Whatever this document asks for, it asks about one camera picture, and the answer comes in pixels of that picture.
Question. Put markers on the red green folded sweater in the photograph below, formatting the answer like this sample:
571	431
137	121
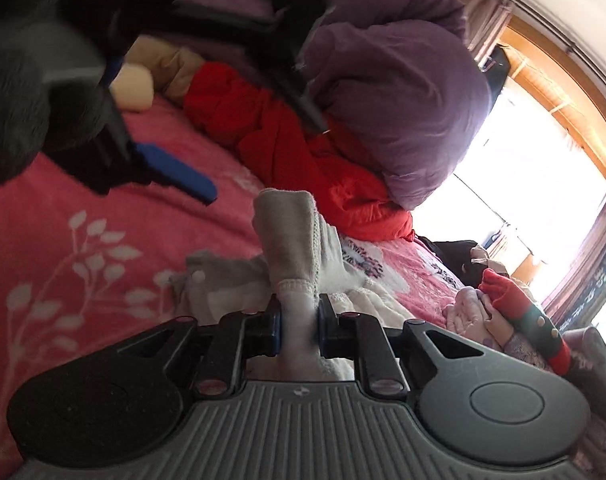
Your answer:
511	302

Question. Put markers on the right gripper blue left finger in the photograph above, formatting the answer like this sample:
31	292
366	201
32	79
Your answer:
237	338

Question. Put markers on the white quilted baby garment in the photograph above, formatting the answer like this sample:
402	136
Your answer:
301	259

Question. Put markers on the purple duvet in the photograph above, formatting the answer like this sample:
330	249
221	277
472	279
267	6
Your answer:
399	75

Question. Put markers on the folded floral purple garment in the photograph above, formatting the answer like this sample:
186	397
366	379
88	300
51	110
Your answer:
507	339

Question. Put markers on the pink floral fleece blanket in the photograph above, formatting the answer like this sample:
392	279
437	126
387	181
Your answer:
80	271

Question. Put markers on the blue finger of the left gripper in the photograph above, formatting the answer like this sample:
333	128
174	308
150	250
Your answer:
167	170

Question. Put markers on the cream rolled cloth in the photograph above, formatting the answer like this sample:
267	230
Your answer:
132	89

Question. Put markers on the dark grey folded clothes stack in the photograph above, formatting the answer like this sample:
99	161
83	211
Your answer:
588	368

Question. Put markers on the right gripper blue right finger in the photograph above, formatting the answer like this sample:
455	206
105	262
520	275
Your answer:
361	339

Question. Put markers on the pink curtain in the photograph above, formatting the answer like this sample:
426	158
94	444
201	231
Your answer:
486	20

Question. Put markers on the beige cloth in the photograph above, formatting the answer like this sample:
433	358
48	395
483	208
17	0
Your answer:
172	67

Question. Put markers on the red quilt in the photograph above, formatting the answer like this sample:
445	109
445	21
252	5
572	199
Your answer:
268	137

